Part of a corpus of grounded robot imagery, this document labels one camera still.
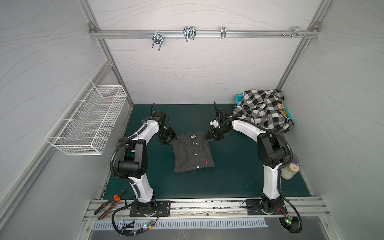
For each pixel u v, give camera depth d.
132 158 0.48
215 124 0.88
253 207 0.73
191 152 0.90
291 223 0.72
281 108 1.04
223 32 0.78
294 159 0.82
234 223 0.70
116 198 0.75
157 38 0.79
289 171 0.78
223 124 0.72
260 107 1.04
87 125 0.69
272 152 0.53
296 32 0.76
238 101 1.11
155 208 0.73
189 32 0.77
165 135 0.78
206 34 0.78
